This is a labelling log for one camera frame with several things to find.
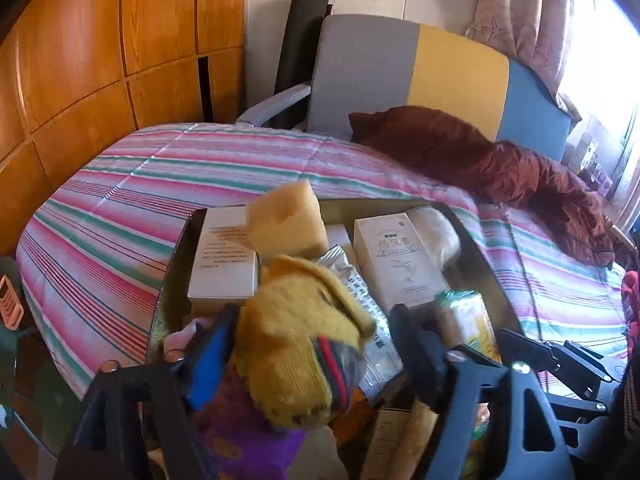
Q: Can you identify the orange white snack bag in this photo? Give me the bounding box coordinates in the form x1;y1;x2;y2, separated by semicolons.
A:
314;244;407;401

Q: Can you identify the tall cream medicine box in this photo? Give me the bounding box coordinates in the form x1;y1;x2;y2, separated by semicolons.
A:
186;206;258;316

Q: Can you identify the green yellow cracker pack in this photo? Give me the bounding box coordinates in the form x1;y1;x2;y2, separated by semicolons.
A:
435;290;501;363

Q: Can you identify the yellow patterned sock ball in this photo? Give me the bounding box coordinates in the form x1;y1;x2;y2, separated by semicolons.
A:
233;256;376;429

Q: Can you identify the purple snack packet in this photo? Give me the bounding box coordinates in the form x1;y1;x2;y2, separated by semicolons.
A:
192;370;306;479

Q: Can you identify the cream illustrated medicine box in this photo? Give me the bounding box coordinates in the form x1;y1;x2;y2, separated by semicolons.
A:
352;212;449;313

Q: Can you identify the yellow sponge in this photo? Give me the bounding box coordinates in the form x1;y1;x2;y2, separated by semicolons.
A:
246;179;329;262

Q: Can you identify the pink sock roll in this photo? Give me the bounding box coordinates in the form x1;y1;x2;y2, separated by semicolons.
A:
163;318;213;364

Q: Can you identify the brown sponge block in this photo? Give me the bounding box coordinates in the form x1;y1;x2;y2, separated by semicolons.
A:
407;206;461;270

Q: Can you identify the white soap box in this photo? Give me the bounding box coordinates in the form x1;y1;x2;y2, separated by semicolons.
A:
326;223;359;266

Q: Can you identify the gold metal tray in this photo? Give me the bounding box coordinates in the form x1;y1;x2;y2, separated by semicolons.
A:
154;200;518;479

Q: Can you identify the striped tablecloth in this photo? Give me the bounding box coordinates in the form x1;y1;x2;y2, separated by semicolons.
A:
16;124;628;396

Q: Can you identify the red cloth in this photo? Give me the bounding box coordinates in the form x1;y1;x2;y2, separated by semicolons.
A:
620;271;639;342

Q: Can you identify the maroon jacket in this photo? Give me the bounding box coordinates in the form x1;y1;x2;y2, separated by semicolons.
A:
349;106;615;266

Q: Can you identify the cluttered side desk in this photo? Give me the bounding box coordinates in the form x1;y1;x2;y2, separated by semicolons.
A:
562;113;639;250

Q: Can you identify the wooden wardrobe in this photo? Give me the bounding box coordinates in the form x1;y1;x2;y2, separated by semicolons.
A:
1;0;245;256

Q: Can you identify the grey yellow blue chair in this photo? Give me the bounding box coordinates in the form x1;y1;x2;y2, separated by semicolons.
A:
238;14;572;160

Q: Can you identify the black rolled mat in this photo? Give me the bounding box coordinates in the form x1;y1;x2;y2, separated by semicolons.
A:
271;0;334;129

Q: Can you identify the patterned curtain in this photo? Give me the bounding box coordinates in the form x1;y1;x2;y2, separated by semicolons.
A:
465;0;582;122

